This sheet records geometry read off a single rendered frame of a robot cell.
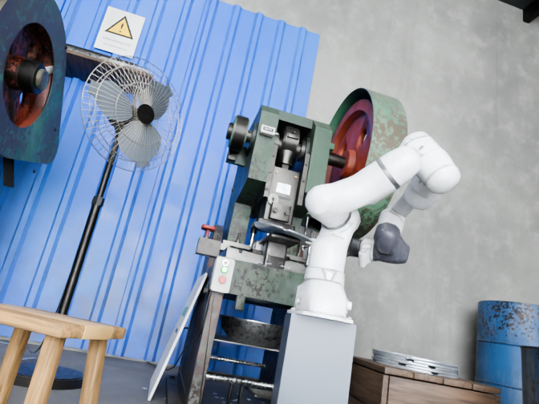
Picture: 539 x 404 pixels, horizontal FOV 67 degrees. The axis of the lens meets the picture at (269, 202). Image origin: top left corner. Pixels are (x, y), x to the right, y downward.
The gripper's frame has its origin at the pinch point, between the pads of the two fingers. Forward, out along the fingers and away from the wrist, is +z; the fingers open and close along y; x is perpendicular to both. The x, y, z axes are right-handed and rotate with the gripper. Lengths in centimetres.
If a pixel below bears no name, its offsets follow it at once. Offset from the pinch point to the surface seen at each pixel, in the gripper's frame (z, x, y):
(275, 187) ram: 29.8, -11.1, 27.4
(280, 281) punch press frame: 13.1, -3.7, -18.6
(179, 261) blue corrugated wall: 131, -84, -9
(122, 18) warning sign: 209, -23, 169
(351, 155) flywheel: 1, -35, 59
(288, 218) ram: 20.7, -14.3, 13.3
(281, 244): 18.0, -7.8, -1.5
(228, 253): 37.5, 3.7, -11.4
